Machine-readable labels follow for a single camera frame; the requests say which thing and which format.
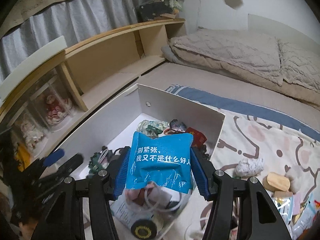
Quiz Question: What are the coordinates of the wooden wall shelf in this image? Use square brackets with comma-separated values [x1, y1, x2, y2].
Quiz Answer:
[1, 18, 185, 130]

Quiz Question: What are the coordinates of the red cigarette pack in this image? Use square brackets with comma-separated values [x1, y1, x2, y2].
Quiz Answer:
[185, 127, 207, 148]

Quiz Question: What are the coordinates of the beige quilted duvet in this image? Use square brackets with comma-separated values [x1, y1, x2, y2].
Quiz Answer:
[161, 29, 319, 109]

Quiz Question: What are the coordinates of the small wooden oval box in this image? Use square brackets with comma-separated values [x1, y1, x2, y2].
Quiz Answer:
[263, 172, 291, 192]

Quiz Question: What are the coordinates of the crumpled white tissue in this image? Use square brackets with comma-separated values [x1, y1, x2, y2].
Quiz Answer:
[234, 158, 264, 177]

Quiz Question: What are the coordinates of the doll in display case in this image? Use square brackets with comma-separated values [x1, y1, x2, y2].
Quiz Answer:
[43, 87, 73, 132]

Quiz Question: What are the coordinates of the silver foil sachet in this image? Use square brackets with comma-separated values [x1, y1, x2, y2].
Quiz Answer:
[292, 193, 319, 239]

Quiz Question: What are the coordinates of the blue snack packet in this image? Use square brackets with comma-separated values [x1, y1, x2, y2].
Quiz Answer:
[126, 132, 193, 194]

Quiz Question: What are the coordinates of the cartoon bear blanket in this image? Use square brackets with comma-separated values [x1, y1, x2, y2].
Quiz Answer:
[164, 85, 319, 200]

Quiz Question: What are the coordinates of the black bag on shelf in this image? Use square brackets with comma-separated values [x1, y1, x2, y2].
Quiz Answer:
[136, 1, 174, 22]

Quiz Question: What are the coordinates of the grey curtain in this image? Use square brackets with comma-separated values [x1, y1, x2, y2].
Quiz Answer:
[0, 0, 153, 81]

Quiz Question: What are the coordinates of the white storage box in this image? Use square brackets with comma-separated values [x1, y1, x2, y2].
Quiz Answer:
[40, 84, 226, 179]

